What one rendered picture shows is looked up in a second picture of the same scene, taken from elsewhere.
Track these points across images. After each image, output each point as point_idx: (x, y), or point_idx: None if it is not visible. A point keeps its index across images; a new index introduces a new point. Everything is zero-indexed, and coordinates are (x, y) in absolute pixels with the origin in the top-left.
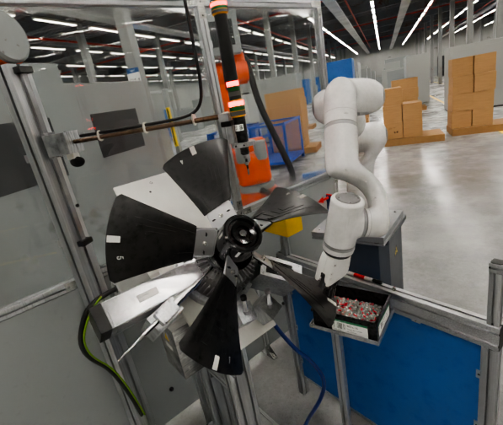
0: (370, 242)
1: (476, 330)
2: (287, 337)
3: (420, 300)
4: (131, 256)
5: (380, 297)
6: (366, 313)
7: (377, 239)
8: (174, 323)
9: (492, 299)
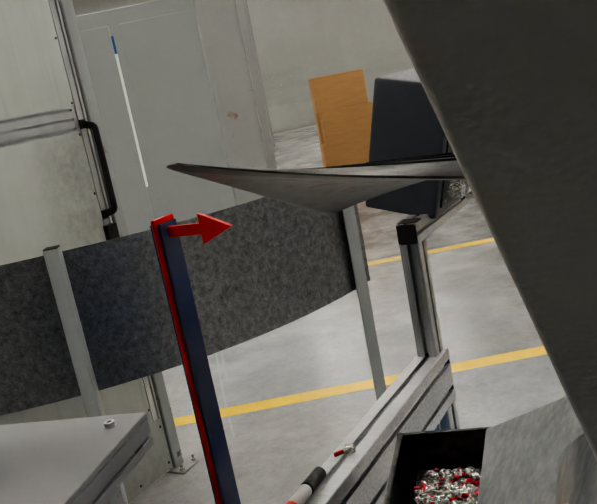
0: (127, 461)
1: (439, 382)
2: None
3: (386, 417)
4: None
5: (402, 459)
6: (474, 485)
7: (137, 429)
8: None
9: (430, 297)
